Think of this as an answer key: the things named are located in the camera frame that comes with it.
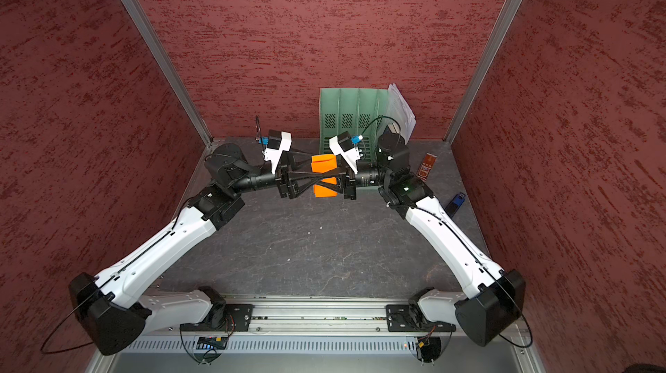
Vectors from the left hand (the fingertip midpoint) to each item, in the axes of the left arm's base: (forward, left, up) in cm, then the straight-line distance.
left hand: (317, 170), depth 60 cm
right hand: (-3, +1, -2) cm, 4 cm away
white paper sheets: (+42, -28, -16) cm, 52 cm away
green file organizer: (+51, -12, -24) cm, 58 cm away
